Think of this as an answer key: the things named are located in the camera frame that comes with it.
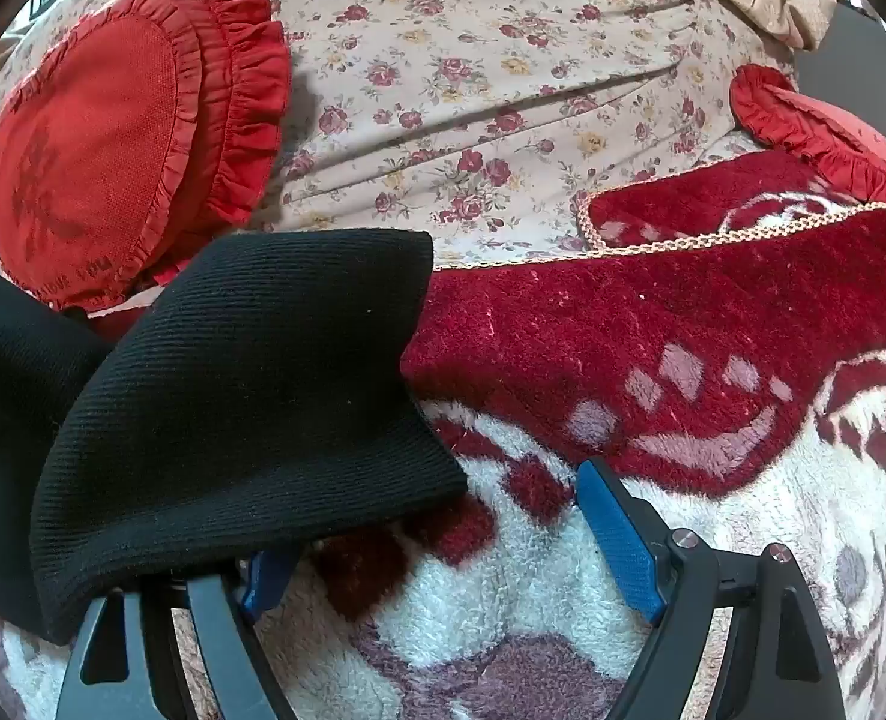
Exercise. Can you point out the black pants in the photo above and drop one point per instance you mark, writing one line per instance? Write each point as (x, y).
(248, 390)

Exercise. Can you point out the red and white plush blanket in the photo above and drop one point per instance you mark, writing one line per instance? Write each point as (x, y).
(638, 330)

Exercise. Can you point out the floral bed sheet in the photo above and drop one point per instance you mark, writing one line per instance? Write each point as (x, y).
(488, 52)

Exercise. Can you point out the red ruffled pillow with print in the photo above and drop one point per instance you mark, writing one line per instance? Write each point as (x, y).
(90, 127)

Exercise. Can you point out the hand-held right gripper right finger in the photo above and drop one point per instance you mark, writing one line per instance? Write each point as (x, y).
(623, 532)

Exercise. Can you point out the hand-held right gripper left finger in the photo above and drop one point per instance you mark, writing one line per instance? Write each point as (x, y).
(267, 579)

